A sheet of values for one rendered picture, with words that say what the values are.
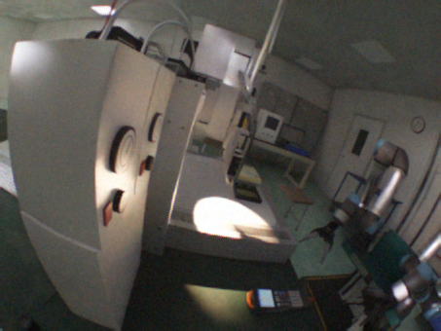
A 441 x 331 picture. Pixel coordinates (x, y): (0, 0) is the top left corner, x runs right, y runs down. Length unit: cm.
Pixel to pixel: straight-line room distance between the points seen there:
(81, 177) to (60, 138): 3
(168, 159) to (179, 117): 9
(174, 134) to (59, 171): 26
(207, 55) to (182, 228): 50
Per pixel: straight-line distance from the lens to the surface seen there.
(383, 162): 114
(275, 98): 458
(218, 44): 58
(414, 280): 75
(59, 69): 15
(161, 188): 43
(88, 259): 22
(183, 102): 36
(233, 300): 55
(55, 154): 16
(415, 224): 132
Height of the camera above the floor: 120
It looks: 20 degrees down
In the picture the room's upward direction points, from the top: 19 degrees clockwise
